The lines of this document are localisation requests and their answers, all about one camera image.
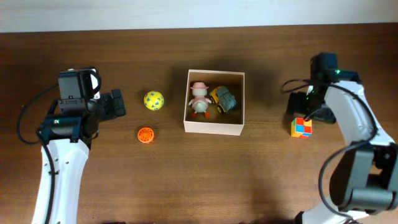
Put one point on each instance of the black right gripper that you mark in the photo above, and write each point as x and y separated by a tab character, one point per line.
295	104

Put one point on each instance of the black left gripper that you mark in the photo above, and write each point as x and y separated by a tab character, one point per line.
113	110

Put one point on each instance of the multicolour puzzle cube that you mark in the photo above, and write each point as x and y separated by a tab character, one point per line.
301	128

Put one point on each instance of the yellow ball with blue letters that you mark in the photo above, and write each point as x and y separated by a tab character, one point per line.
153	100

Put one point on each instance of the orange round wheel toy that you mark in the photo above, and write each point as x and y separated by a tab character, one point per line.
145	135

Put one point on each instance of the white duck toy pink hat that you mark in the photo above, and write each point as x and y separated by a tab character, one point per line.
200	103

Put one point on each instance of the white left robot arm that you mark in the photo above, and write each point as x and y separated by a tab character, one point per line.
65	141

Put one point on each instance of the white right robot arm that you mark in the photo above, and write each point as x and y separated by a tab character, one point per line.
360	179

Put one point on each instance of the pale pink open box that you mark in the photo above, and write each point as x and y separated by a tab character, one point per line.
230	123

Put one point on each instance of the yellow grey toy truck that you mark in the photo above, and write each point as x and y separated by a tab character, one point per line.
223	98

